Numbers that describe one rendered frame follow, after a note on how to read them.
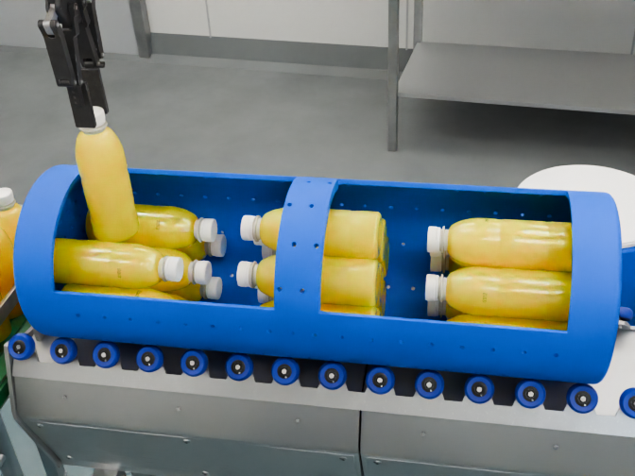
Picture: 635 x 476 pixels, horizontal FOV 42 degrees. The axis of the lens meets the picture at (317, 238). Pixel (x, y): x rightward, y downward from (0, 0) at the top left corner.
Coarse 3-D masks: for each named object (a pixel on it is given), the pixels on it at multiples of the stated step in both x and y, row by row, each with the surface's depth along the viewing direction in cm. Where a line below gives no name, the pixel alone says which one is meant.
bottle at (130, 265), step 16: (64, 240) 129; (80, 240) 130; (96, 240) 130; (64, 256) 127; (80, 256) 127; (96, 256) 127; (112, 256) 126; (128, 256) 126; (144, 256) 126; (160, 256) 128; (64, 272) 128; (80, 272) 127; (96, 272) 127; (112, 272) 126; (128, 272) 126; (144, 272) 126; (160, 272) 127; (128, 288) 128
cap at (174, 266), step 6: (168, 258) 127; (174, 258) 127; (180, 258) 128; (168, 264) 126; (174, 264) 126; (180, 264) 128; (168, 270) 126; (174, 270) 126; (180, 270) 128; (168, 276) 126; (174, 276) 126; (180, 276) 128
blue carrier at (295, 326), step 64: (64, 192) 126; (192, 192) 141; (256, 192) 138; (320, 192) 121; (384, 192) 132; (448, 192) 129; (512, 192) 123; (576, 192) 120; (256, 256) 145; (320, 256) 115; (576, 256) 110; (64, 320) 126; (128, 320) 124; (192, 320) 121; (256, 320) 119; (320, 320) 117; (384, 320) 115; (576, 320) 110
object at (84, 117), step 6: (84, 84) 115; (84, 90) 115; (84, 96) 116; (90, 96) 116; (84, 102) 116; (90, 102) 116; (72, 108) 117; (78, 108) 117; (84, 108) 117; (90, 108) 117; (78, 114) 118; (84, 114) 118; (90, 114) 117; (78, 120) 118; (84, 120) 118; (90, 120) 118; (78, 126) 119; (84, 126) 119; (90, 126) 118
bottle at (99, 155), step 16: (80, 128) 120; (96, 128) 120; (80, 144) 121; (96, 144) 120; (112, 144) 122; (80, 160) 122; (96, 160) 121; (112, 160) 122; (80, 176) 124; (96, 176) 122; (112, 176) 123; (128, 176) 126; (96, 192) 124; (112, 192) 124; (128, 192) 127; (96, 208) 126; (112, 208) 126; (128, 208) 127; (96, 224) 128; (112, 224) 127; (128, 224) 129; (112, 240) 129
